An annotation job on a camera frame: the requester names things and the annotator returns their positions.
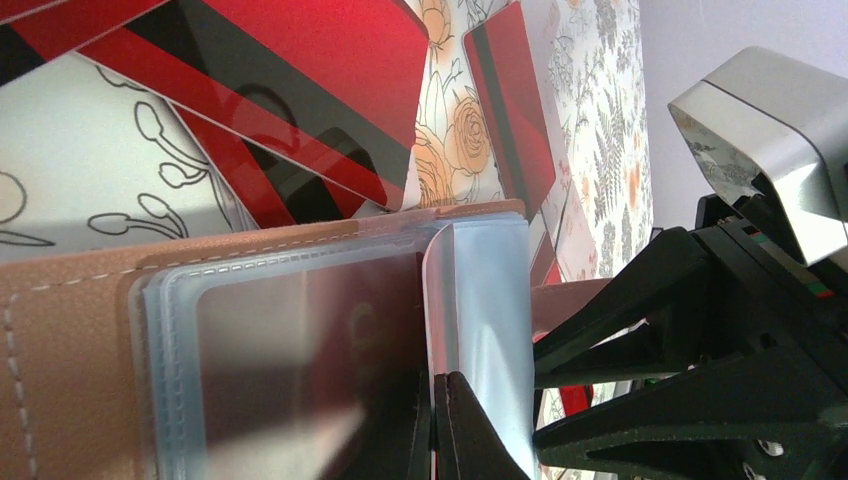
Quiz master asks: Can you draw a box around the white VIP card centre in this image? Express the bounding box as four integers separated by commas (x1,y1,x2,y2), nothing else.
522,1,597,285

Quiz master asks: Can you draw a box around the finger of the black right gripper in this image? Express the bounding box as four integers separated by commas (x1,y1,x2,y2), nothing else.
534,227,712,389
533,346,847,479

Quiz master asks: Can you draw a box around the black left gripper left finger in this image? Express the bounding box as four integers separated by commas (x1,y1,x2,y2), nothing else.
344,371,432,480

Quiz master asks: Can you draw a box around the red card black stripe upright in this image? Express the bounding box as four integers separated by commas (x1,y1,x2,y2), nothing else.
463,2,556,217

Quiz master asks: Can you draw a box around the red card pair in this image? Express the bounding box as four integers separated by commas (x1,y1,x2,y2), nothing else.
1,1,428,227

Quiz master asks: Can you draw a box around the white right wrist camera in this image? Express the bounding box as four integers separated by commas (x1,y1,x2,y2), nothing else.
668,46,847,270

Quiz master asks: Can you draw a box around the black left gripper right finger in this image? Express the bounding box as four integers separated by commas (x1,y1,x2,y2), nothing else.
434,371,527,480

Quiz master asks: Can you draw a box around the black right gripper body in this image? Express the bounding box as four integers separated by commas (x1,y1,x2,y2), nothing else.
692,193,848,412

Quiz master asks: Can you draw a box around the tan leather card holder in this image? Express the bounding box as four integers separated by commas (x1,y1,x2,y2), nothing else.
1,201,604,479

